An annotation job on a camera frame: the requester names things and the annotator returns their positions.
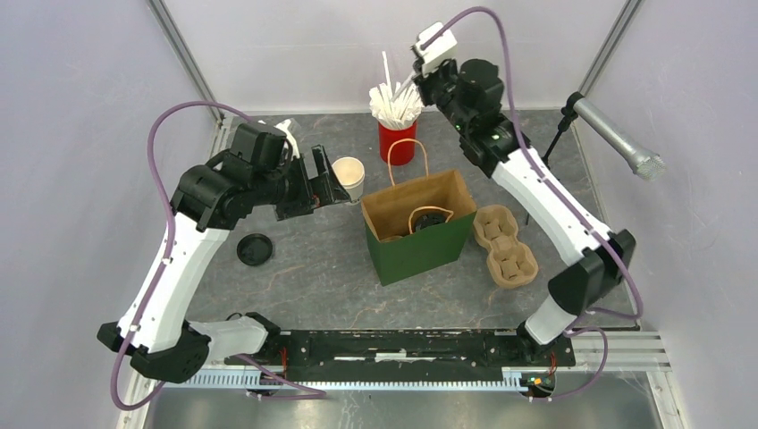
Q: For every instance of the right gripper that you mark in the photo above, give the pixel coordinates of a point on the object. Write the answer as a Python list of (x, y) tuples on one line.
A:
[(425, 82)]

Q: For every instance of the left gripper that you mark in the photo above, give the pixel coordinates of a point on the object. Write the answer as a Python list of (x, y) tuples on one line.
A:
[(305, 201)]

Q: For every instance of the single white straw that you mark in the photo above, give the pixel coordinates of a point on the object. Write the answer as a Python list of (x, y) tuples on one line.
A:
[(406, 94)]

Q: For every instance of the green and brown paper bag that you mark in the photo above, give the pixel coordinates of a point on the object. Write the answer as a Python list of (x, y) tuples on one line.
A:
[(391, 211)]

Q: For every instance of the black coffee cup lid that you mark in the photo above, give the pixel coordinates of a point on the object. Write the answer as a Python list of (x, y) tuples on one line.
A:
[(427, 220)]

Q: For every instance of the single brown pulp cup carrier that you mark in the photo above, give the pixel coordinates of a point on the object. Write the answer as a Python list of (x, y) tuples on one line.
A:
[(392, 238)]

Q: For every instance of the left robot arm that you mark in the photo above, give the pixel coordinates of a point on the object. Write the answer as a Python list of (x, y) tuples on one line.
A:
[(261, 167)]

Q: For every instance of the stack of paper cups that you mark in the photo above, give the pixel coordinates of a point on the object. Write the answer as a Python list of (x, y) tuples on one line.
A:
[(350, 173)]

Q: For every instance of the bundle of white straws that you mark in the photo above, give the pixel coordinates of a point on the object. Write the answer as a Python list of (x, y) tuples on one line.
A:
[(392, 117)]

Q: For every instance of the red straw holder cup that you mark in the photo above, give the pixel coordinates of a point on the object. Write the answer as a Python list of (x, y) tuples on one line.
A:
[(395, 146)]

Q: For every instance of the stack of black lids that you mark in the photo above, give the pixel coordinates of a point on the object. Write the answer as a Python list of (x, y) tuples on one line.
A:
[(255, 249)]

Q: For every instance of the silver microphone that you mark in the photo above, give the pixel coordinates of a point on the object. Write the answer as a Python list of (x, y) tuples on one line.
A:
[(644, 163)]

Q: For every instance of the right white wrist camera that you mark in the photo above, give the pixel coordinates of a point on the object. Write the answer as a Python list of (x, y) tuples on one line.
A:
[(431, 51)]

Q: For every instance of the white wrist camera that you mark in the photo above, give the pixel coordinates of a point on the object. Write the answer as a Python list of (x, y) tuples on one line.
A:
[(292, 129), (431, 51)]

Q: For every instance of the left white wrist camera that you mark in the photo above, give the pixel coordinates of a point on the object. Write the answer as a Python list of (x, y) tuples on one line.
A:
[(292, 129)]

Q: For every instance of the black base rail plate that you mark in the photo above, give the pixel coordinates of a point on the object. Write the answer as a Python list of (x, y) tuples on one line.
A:
[(463, 355)]

